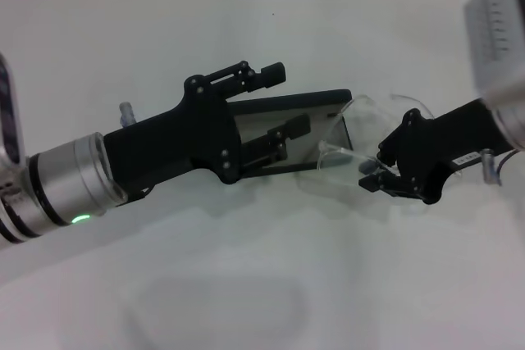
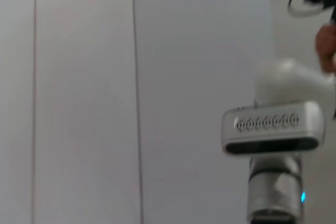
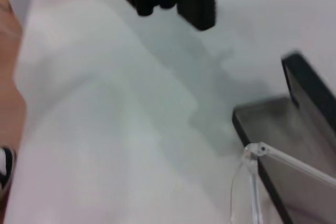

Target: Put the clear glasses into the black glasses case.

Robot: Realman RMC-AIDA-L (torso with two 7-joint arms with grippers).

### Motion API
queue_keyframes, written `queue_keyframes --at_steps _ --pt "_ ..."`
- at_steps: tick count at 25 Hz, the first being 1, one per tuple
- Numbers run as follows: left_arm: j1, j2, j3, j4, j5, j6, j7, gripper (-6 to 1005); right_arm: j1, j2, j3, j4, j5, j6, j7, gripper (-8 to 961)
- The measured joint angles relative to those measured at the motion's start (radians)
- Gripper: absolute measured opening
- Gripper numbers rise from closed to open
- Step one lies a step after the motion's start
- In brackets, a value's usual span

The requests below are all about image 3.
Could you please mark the black glasses case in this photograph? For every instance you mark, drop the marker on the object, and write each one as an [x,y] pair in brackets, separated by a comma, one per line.
[288,129]

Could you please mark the clear white glasses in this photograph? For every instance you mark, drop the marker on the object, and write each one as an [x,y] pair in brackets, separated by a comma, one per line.
[252,155]

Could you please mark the black and white shoe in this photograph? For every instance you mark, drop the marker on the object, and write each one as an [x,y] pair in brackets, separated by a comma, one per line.
[6,161]

